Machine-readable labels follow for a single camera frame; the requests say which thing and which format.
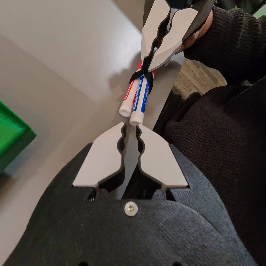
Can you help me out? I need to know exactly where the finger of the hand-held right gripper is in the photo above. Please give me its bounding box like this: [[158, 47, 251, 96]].
[[141, 0, 172, 58], [148, 8, 199, 72]]

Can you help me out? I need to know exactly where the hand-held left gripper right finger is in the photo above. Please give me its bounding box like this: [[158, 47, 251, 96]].
[[136, 124, 189, 190]]

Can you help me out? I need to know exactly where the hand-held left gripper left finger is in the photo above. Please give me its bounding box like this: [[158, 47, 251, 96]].
[[72, 122, 127, 190]]

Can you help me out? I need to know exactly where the black strap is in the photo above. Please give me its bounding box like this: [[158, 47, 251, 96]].
[[129, 55, 155, 94]]

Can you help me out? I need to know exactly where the blue dry-erase marker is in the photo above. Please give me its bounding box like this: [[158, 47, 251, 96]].
[[129, 75, 150, 126]]

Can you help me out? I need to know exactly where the green plastic bin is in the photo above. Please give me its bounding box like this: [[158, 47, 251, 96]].
[[0, 101, 37, 173]]

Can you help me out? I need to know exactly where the person's right hand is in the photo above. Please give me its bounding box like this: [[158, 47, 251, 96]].
[[178, 10, 214, 51]]

